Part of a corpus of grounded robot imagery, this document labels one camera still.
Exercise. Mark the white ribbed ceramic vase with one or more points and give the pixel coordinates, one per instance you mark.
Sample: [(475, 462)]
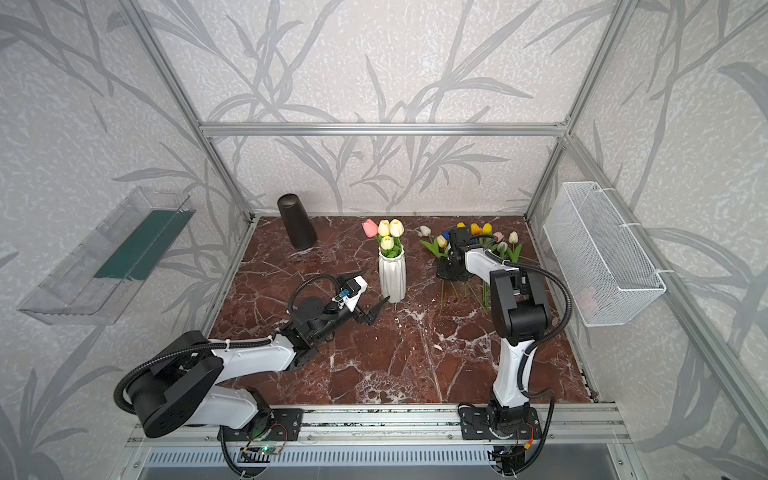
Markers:
[(392, 275)]

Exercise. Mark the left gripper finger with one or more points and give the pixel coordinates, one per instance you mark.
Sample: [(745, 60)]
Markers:
[(370, 317), (344, 279)]

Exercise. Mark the white tulip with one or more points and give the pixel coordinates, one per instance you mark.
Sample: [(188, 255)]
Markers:
[(514, 247)]

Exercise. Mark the tall cream tulip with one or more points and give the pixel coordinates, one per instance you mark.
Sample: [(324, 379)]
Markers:
[(396, 228)]

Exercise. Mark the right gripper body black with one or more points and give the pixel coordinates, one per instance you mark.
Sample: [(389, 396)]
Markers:
[(453, 264)]

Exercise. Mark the black cone vase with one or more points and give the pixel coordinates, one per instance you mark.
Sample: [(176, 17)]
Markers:
[(297, 223)]

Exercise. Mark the white wire mesh basket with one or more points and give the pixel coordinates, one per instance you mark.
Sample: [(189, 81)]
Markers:
[(610, 276)]

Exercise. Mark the clear plastic wall shelf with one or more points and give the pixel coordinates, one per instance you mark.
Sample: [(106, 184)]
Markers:
[(95, 283)]

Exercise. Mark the pale yellow tulip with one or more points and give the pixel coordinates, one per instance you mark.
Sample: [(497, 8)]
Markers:
[(384, 228)]

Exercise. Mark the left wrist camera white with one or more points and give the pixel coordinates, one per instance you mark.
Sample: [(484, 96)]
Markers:
[(349, 295)]

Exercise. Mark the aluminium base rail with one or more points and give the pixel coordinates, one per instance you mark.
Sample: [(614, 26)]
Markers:
[(439, 424)]

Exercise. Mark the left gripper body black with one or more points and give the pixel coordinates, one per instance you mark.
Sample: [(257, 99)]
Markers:
[(358, 309)]

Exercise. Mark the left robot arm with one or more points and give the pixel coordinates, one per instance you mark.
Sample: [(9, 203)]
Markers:
[(185, 384)]

